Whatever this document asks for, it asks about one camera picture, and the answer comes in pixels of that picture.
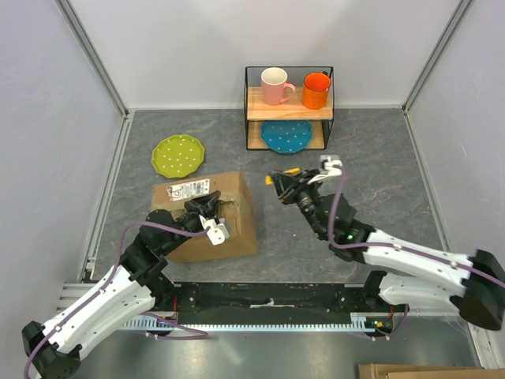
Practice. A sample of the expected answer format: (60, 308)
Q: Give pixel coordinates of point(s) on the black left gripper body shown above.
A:
(192, 222)

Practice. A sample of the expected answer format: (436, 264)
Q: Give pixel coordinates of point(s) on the cardboard sheet corner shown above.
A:
(384, 371)

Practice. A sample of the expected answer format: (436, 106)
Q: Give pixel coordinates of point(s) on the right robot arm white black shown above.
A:
(471, 284)

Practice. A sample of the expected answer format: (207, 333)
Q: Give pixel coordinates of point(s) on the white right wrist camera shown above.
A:
(330, 167)

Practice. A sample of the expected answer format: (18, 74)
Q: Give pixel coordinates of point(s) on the orange mug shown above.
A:
(315, 90)

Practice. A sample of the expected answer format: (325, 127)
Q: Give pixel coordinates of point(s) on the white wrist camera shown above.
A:
(217, 230)
(330, 167)

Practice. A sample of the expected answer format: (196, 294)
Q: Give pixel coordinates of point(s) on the brown cardboard express box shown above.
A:
(236, 207)

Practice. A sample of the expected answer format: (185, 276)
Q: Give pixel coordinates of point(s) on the blue dotted plate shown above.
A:
(286, 137)

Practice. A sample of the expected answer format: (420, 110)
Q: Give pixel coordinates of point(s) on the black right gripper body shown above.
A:
(303, 191)

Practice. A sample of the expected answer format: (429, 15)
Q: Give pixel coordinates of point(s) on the yellow utility knife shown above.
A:
(274, 176)

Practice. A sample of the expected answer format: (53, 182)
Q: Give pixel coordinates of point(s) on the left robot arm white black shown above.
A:
(133, 285)

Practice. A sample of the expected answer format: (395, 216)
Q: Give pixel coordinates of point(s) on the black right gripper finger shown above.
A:
(284, 187)
(305, 175)

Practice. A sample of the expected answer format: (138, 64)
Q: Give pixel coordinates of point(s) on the black wire wooden shelf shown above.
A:
(257, 111)

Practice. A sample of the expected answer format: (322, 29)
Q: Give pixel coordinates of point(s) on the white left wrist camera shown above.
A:
(217, 230)

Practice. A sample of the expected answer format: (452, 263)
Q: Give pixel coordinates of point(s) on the pink mug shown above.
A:
(275, 88)

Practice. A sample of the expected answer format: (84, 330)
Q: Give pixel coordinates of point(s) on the green dotted plate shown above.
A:
(177, 156)

